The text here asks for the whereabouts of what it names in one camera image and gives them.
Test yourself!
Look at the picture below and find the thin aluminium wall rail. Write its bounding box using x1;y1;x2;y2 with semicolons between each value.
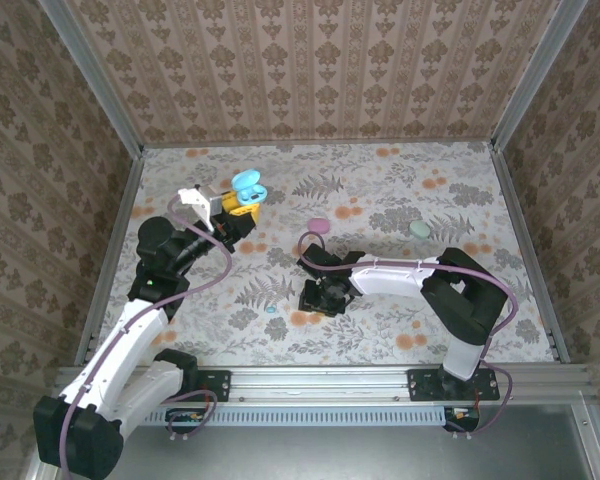
143;138;496;150

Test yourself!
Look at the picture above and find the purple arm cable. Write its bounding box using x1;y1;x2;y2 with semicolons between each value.
297;229;520;440
59;194;231;480

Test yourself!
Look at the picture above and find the floral patterned table cover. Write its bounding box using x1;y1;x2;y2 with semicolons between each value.
97;142;556;366

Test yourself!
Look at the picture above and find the black connector with wires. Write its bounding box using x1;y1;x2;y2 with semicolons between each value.
165;407;207;425
443;407;481;434

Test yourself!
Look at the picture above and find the wide aluminium base rail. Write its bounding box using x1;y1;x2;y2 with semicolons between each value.
54;363;597;404

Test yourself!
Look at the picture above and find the aluminium frame post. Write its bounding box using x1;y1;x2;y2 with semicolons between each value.
38;0;145;160
489;0;590;154

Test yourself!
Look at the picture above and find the aluminium frame rail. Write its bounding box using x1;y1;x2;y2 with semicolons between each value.
74;149;146;366
489;144;572;365

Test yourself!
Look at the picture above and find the grey steel panel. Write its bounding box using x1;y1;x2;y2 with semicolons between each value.
24;399;600;480

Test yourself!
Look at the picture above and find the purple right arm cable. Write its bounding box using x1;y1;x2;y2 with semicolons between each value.
297;229;520;440

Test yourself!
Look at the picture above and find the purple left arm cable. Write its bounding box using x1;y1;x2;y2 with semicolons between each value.
59;194;231;480

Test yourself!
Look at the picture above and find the grey slotted cable duct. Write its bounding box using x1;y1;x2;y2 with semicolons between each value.
71;403;454;427

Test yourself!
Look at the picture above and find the blue earbud charging case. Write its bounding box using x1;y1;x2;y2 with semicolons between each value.
229;168;271;207

